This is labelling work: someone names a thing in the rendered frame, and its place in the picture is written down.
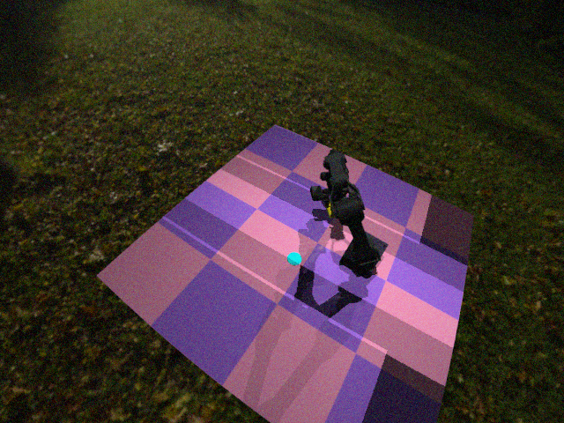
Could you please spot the yellow cylinder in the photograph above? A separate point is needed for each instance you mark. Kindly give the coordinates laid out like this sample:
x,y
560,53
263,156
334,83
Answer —
x,y
330,211

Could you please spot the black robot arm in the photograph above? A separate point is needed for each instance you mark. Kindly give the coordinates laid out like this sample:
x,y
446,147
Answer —
x,y
349,210

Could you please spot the cyan circle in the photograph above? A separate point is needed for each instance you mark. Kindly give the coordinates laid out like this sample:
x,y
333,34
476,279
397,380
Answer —
x,y
294,259

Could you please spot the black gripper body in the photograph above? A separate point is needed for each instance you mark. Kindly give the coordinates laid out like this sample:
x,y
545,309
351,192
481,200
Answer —
x,y
318,194

